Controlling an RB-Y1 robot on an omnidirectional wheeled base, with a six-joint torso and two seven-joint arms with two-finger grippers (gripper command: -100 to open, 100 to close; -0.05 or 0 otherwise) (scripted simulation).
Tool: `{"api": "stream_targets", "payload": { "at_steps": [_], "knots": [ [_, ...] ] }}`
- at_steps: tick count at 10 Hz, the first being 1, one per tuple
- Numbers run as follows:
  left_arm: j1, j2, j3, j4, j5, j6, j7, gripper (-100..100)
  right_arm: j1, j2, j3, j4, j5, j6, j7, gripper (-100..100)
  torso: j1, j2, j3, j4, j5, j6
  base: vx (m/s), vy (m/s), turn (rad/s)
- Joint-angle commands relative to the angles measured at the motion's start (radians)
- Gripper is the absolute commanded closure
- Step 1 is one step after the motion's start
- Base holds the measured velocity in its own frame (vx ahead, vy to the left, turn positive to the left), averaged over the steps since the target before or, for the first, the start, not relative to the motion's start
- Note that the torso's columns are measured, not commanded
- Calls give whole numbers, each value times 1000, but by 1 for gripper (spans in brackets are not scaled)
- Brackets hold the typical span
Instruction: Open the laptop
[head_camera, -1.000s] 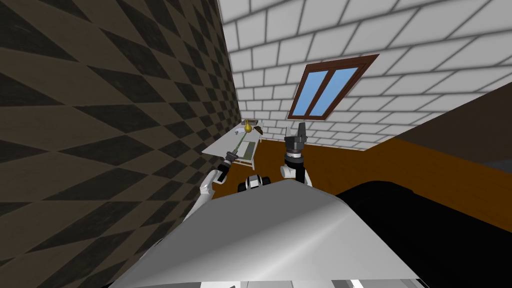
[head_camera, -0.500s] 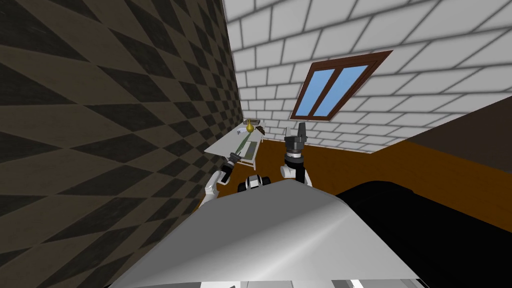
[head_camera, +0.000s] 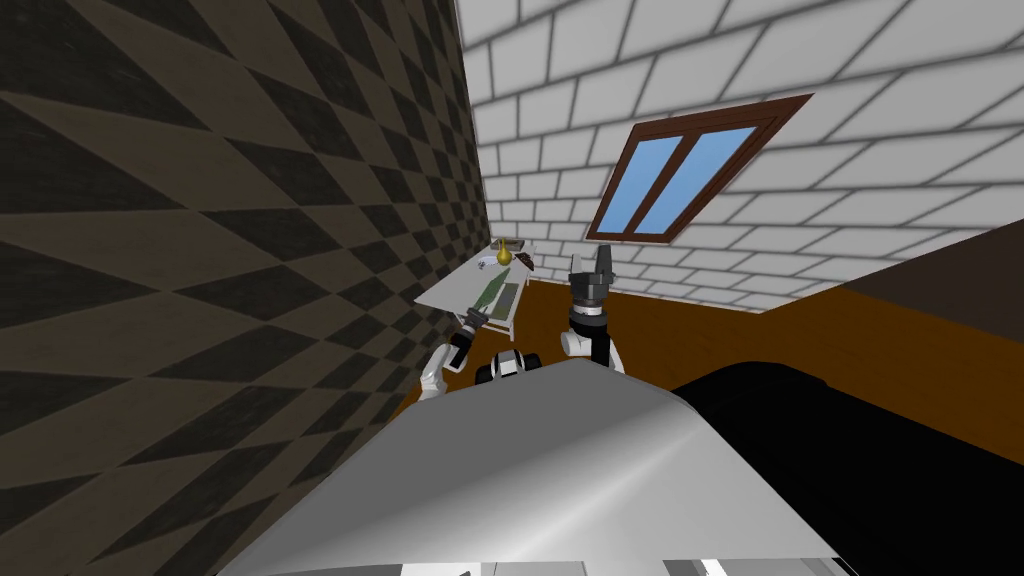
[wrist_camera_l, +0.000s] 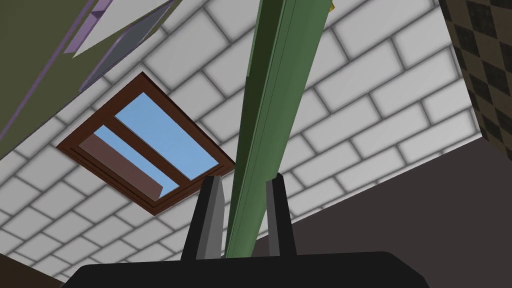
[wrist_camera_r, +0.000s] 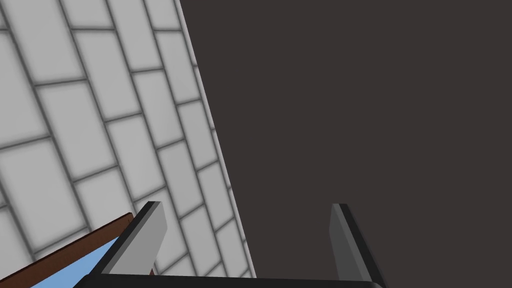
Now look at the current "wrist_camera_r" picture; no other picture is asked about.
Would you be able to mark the brown framed window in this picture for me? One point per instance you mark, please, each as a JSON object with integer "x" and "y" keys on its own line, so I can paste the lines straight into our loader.
{"x": 68, "y": 264}

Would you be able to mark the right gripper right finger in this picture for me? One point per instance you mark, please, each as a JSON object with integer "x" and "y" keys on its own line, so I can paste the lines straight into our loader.
{"x": 351, "y": 248}

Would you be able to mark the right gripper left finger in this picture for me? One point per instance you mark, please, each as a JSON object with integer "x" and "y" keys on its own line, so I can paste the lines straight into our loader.
{"x": 138, "y": 244}

